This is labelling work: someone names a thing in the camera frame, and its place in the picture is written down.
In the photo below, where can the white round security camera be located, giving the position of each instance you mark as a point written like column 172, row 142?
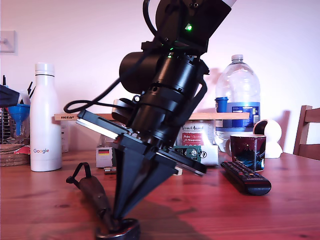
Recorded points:
column 273, row 132

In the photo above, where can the brown wooden chair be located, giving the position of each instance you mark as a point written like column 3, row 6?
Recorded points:
column 310, row 117

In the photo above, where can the blue plastic funnel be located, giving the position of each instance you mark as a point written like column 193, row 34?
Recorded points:
column 18, row 112

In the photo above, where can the white Google steel bottle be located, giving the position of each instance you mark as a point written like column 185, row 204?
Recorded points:
column 46, row 120

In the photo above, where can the thin black pen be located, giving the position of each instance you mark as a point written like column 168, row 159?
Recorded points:
column 4, row 80

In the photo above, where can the white flat stick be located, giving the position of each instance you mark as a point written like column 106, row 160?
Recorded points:
column 25, row 96

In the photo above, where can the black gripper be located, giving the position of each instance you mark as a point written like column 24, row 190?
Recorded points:
column 157, row 117

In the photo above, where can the black remote control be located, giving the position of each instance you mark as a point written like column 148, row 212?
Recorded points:
column 246, row 178

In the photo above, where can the stack of cork coasters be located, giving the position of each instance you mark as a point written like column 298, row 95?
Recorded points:
column 12, row 157

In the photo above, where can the white wall switch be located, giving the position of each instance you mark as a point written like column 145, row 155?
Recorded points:
column 8, row 42

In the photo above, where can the large clear plastic water bottle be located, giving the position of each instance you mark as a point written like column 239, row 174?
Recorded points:
column 237, row 85

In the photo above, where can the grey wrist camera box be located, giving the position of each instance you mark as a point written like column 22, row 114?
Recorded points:
column 122, row 110

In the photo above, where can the dark mug with night print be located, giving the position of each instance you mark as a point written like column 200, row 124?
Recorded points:
column 247, row 152

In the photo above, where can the white container with barcode label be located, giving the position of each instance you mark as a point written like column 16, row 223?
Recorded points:
column 65, row 137

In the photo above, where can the silver metal tube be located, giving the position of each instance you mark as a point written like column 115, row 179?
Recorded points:
column 110, row 170

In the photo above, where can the red printed packet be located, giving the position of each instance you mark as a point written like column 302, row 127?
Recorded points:
column 23, row 150

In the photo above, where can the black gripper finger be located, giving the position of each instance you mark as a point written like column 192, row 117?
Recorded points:
column 7, row 96

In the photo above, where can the small blue capped container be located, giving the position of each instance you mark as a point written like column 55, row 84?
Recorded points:
column 221, row 105

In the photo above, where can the clear glass jar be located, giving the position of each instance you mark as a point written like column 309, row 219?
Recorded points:
column 23, row 132

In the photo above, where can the wooden IKEA board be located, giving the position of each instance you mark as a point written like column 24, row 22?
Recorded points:
column 220, row 116

